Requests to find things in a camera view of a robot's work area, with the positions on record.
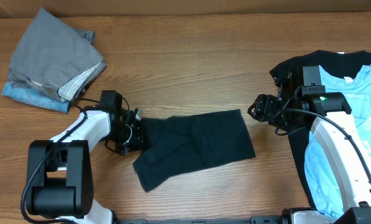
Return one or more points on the grey folded shorts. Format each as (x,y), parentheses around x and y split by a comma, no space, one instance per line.
(55,59)

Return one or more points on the plain black t-shirt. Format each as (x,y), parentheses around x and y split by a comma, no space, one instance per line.
(337,65)

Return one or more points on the black Nike t-shirt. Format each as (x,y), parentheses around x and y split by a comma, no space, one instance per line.
(184,144)

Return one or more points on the light blue folded jeans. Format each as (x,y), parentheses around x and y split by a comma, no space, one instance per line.
(32,97)

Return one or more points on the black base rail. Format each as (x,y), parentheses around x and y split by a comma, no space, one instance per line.
(200,220)

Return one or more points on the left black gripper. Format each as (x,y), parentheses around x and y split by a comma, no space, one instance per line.
(138,141)

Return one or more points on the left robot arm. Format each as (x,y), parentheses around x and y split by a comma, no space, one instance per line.
(59,187)

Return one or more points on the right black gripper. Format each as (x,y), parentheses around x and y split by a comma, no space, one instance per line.
(264,107)

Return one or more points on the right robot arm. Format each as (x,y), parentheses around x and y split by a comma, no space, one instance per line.
(302,101)

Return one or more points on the light blue t-shirt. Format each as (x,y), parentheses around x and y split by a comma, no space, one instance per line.
(333,170)

